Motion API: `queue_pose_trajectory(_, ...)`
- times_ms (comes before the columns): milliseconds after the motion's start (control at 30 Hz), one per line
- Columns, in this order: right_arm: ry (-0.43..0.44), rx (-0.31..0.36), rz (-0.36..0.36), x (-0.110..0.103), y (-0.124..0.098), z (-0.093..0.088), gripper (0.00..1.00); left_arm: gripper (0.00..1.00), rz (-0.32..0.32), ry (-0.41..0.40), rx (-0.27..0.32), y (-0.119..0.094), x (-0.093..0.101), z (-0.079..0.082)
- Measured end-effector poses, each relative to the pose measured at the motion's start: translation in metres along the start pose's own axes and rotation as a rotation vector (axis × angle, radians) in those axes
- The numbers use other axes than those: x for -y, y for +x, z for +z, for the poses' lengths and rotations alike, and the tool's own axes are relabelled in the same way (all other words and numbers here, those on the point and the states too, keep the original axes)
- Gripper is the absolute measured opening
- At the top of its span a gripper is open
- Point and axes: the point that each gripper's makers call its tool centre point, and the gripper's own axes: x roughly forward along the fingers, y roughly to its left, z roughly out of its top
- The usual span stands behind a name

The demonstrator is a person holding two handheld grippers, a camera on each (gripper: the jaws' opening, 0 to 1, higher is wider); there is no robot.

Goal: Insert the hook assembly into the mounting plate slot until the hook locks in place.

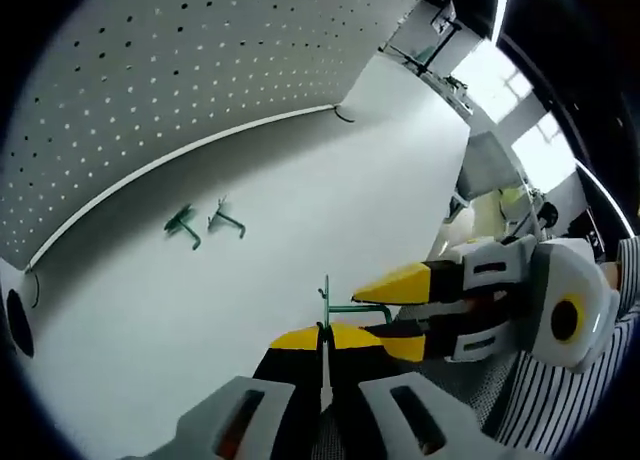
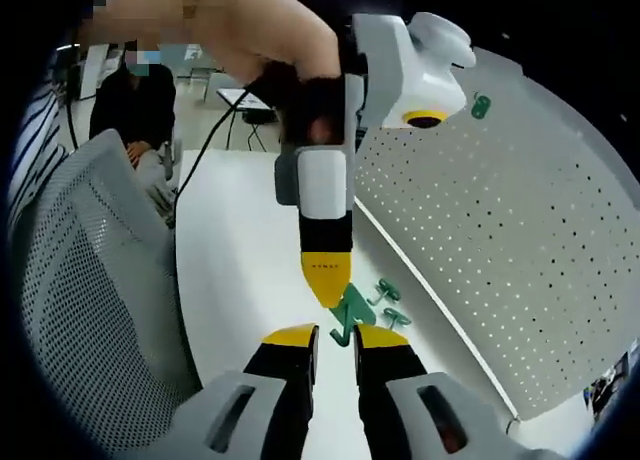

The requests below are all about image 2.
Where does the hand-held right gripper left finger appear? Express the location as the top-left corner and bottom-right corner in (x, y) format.
(164, 322), (321, 460)

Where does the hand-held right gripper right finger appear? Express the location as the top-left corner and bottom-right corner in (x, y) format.
(352, 323), (551, 460)

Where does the white folding table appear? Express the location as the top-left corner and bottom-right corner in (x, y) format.
(215, 84), (281, 151)

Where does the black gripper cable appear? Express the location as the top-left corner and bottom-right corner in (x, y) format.
(172, 84), (251, 216)

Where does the person's striped shirt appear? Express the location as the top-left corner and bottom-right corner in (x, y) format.
(7, 79), (69, 226)

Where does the white perforated mounting plate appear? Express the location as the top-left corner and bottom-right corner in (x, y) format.
(349, 44), (640, 434)

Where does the person's left hand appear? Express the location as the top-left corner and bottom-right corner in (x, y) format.
(257, 62), (349, 149)

